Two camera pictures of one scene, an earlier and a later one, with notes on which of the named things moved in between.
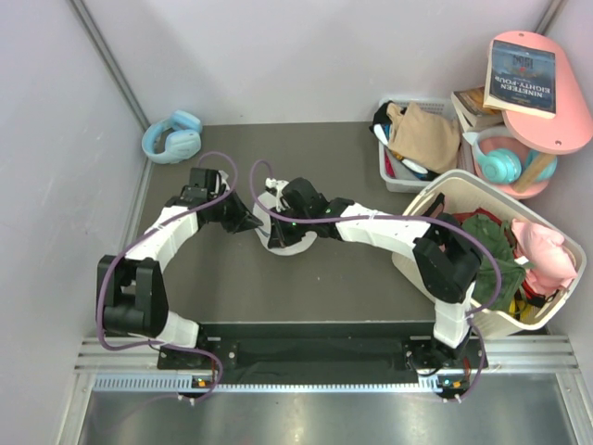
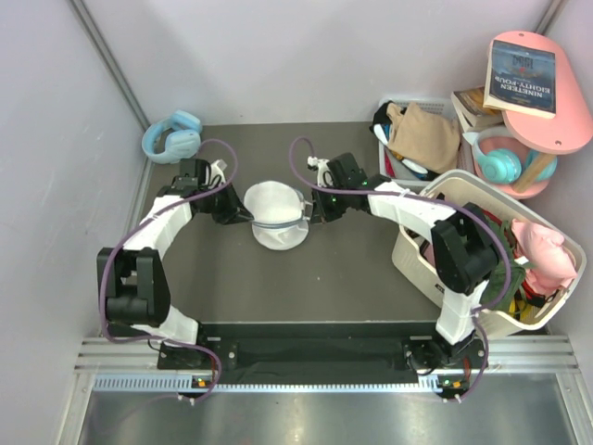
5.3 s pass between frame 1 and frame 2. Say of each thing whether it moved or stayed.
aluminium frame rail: stayed
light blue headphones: stayed
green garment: stayed
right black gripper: moved
